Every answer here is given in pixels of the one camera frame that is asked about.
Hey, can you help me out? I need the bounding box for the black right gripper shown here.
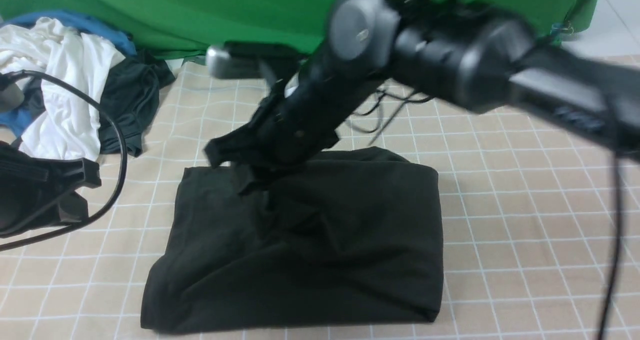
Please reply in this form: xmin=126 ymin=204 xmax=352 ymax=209
xmin=204 ymin=57 xmax=384 ymax=194

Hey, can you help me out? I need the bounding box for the dark green crumpled shirt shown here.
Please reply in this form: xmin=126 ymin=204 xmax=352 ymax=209
xmin=14 ymin=48 xmax=176 ymax=157

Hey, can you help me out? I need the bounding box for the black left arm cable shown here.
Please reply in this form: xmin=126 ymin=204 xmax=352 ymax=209
xmin=0 ymin=70 xmax=128 ymax=252

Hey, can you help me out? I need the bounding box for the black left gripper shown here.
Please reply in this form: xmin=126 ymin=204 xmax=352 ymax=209
xmin=0 ymin=145 xmax=102 ymax=238

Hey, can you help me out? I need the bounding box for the green backdrop cloth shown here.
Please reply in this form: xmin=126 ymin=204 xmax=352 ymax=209
xmin=1 ymin=0 xmax=597 ymax=59

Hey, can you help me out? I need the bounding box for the blue binder clip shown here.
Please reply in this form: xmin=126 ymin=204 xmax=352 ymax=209
xmin=548 ymin=20 xmax=575 ymax=39

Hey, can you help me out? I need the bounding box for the white crumpled shirt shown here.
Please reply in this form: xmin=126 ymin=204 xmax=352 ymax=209
xmin=0 ymin=17 xmax=125 ymax=161

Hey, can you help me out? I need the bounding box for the beige checkered tablecloth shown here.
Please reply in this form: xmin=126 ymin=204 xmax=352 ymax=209
xmin=0 ymin=62 xmax=614 ymax=340

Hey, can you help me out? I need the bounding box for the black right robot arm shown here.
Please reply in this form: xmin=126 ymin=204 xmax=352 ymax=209
xmin=205 ymin=0 xmax=640 ymax=171

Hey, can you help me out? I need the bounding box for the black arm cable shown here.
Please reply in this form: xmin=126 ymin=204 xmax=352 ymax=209
xmin=0 ymin=70 xmax=128 ymax=252
xmin=345 ymin=0 xmax=640 ymax=340

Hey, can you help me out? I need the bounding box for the blue crumpled garment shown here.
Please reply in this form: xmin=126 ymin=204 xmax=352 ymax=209
xmin=1 ymin=10 xmax=137 ymax=137

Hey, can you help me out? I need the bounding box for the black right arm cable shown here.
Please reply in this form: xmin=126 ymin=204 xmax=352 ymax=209
xmin=345 ymin=0 xmax=640 ymax=340

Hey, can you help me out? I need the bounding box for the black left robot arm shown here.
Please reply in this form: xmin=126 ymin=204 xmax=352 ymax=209
xmin=0 ymin=141 xmax=102 ymax=238

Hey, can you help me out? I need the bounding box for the dark gray long-sleeve shirt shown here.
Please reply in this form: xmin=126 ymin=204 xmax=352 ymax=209
xmin=140 ymin=147 xmax=444 ymax=334

